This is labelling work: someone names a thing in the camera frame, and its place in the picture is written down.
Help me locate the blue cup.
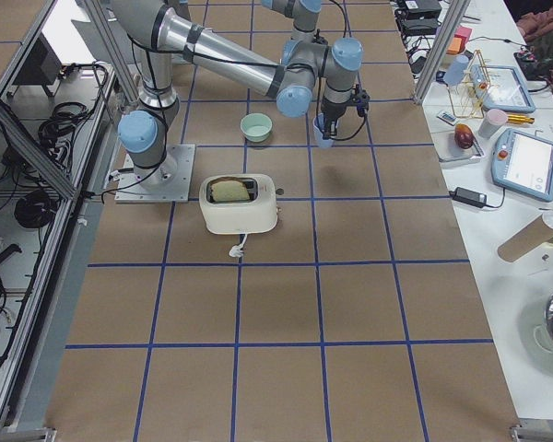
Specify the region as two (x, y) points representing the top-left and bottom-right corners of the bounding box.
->
(312, 113), (335, 148)

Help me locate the teach pendant tablet far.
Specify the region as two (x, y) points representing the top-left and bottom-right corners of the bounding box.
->
(470, 64), (535, 114)

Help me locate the black power adapter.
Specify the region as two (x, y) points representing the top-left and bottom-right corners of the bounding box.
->
(449, 187), (487, 208)

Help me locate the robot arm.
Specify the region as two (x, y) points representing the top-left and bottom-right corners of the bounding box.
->
(261, 0), (322, 42)
(112, 1), (369, 140)

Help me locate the cream white toaster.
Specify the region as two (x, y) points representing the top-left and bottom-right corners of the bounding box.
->
(199, 174), (278, 235)

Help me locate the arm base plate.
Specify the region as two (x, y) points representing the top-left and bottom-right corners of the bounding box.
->
(114, 144), (195, 204)

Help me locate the teach pendant tablet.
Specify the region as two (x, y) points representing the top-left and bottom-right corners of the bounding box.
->
(470, 64), (535, 114)
(490, 129), (553, 202)

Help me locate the pale pink cup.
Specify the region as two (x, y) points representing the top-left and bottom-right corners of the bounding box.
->
(477, 109), (508, 139)

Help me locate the teach pendant tablet near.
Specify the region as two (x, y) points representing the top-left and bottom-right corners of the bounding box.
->
(490, 129), (553, 202)

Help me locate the red apple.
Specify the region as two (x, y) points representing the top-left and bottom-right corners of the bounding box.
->
(453, 123), (475, 149)

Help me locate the cardboard tube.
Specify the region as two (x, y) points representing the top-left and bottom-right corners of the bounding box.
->
(497, 210), (553, 262)

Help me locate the gold wire rack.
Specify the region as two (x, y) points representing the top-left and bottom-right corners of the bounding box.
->
(448, 50), (491, 120)

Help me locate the bread slice in toaster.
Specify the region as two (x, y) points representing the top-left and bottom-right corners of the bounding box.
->
(210, 180), (250, 203)

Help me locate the toaster power plug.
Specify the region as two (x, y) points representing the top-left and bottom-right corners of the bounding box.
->
(229, 234), (248, 259)

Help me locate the mint green bowl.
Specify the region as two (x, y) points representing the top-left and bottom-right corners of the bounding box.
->
(240, 112), (273, 143)

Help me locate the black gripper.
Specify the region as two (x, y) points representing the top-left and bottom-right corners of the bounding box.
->
(321, 97), (355, 139)

